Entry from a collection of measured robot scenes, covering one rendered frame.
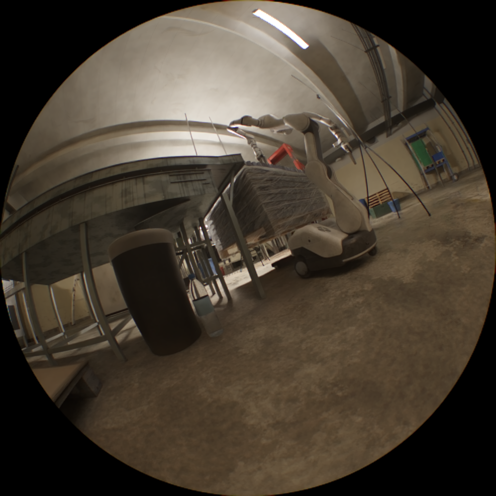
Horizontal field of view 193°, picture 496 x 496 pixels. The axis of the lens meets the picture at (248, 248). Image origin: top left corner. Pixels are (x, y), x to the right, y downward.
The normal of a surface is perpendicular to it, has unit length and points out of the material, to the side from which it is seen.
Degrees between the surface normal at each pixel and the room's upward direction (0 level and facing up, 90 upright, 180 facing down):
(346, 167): 90
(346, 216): 90
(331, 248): 90
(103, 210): 90
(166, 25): 180
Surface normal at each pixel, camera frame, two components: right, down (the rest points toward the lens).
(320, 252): -0.81, 0.28
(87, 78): 0.36, 0.93
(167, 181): 0.52, -0.25
